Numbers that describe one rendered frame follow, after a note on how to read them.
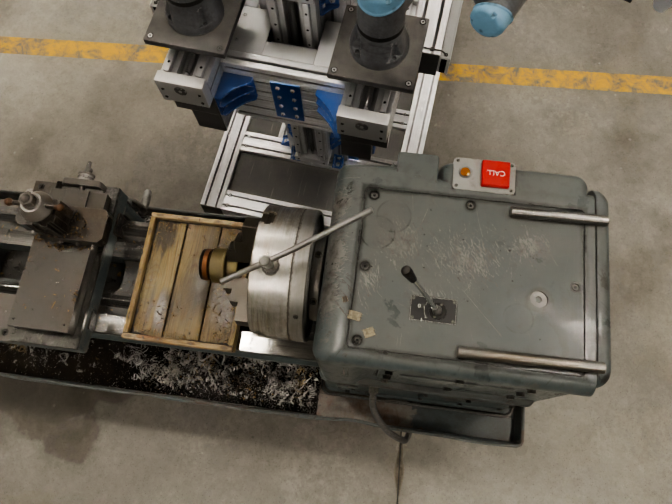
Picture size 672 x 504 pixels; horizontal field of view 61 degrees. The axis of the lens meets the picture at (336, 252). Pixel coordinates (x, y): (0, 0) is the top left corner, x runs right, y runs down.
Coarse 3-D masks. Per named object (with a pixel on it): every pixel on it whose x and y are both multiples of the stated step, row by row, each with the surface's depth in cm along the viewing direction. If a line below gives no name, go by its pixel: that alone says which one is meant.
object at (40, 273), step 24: (72, 192) 158; (96, 192) 160; (48, 264) 152; (72, 264) 151; (24, 288) 150; (48, 288) 149; (72, 288) 149; (24, 312) 148; (48, 312) 147; (72, 312) 147
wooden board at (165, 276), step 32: (160, 224) 163; (192, 224) 163; (224, 224) 161; (160, 256) 160; (192, 256) 160; (160, 288) 157; (192, 288) 157; (128, 320) 153; (160, 320) 155; (192, 320) 154; (224, 320) 154
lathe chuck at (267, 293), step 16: (272, 208) 132; (288, 208) 133; (272, 224) 126; (288, 224) 126; (256, 240) 124; (272, 240) 124; (288, 240) 124; (256, 256) 122; (288, 256) 122; (256, 272) 122; (288, 272) 122; (256, 288) 122; (272, 288) 122; (288, 288) 122; (256, 304) 124; (272, 304) 123; (256, 320) 126; (272, 320) 125; (256, 336) 135; (272, 336) 131; (288, 336) 130
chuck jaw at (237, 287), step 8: (232, 280) 135; (240, 280) 135; (224, 288) 135; (232, 288) 134; (240, 288) 134; (232, 296) 133; (240, 296) 133; (232, 304) 135; (240, 304) 133; (240, 312) 132; (240, 320) 131
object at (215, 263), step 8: (216, 248) 138; (224, 248) 138; (200, 256) 136; (208, 256) 136; (216, 256) 135; (224, 256) 134; (200, 264) 135; (208, 264) 135; (216, 264) 134; (224, 264) 134; (232, 264) 135; (240, 264) 141; (200, 272) 136; (208, 272) 136; (216, 272) 135; (224, 272) 135; (232, 272) 135; (216, 280) 136
